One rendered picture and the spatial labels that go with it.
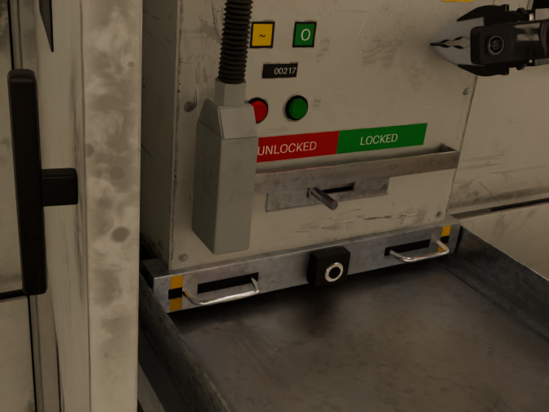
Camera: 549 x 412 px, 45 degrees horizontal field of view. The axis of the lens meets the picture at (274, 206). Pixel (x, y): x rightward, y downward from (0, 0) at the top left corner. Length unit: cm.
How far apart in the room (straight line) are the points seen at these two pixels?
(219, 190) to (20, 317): 48
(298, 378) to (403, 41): 47
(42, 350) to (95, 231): 82
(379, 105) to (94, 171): 65
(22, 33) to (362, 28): 45
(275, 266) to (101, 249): 60
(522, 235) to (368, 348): 82
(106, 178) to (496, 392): 67
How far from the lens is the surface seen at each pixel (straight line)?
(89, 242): 39
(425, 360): 94
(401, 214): 108
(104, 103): 36
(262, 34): 84
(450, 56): 97
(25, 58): 98
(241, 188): 76
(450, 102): 106
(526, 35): 88
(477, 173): 148
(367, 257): 106
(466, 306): 109
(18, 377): 119
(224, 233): 78
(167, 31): 82
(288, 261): 98
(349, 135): 96
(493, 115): 144
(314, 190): 95
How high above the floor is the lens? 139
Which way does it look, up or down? 25 degrees down
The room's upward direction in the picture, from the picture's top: 6 degrees clockwise
